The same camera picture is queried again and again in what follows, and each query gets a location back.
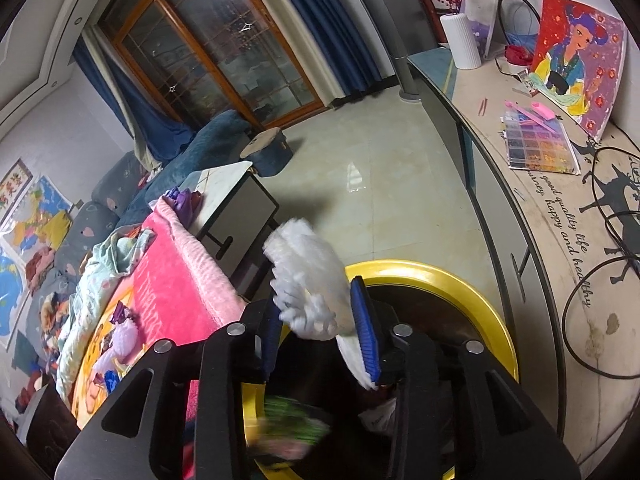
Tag long TV cabinet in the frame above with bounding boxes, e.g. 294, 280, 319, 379
406, 47, 640, 461

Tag purple picture in white frame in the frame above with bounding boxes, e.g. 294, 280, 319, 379
460, 0, 501, 61

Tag white ribbed vase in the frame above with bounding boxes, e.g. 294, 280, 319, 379
440, 12, 483, 71

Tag orange clothes pile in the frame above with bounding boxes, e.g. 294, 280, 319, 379
40, 290, 76, 351

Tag wooden-framed glass door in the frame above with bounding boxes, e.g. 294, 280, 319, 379
97, 0, 326, 128

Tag green patterned wrapper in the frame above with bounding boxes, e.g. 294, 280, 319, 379
247, 395, 331, 461

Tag pink printed blanket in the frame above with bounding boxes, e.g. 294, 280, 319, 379
70, 195, 251, 480

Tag round blue stool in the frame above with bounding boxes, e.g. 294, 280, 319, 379
240, 128, 293, 177

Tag clear bead organizer box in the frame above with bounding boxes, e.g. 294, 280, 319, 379
505, 119, 582, 176

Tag country map wall poster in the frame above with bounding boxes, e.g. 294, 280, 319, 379
2, 176, 73, 261

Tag light green printed cloth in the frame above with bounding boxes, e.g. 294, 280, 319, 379
55, 227, 158, 401

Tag red clothes pile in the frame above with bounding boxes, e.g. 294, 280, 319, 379
25, 247, 56, 291

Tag grey tower air conditioner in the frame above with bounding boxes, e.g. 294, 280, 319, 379
350, 0, 423, 103

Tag purple cloth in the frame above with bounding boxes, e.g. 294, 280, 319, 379
162, 186, 203, 228

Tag yellow round bin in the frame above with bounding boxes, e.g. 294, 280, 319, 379
240, 259, 519, 480

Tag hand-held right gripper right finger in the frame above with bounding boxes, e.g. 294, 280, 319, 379
350, 276, 583, 480

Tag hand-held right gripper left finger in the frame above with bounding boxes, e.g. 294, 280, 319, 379
54, 297, 286, 480

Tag blue curtain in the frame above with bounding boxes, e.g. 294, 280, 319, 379
260, 0, 383, 98
72, 35, 196, 161

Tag blue-grey sofa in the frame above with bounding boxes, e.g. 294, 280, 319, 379
15, 110, 256, 396

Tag calligraphy wall poster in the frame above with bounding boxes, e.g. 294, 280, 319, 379
0, 159, 33, 221

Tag colourful figure painting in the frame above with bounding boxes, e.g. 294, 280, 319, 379
529, 0, 628, 143

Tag white tissue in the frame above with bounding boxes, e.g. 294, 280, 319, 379
263, 217, 378, 392

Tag pink plastic tray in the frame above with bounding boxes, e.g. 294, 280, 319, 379
505, 100, 558, 123

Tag white coffee table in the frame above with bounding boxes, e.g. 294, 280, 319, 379
177, 160, 281, 306

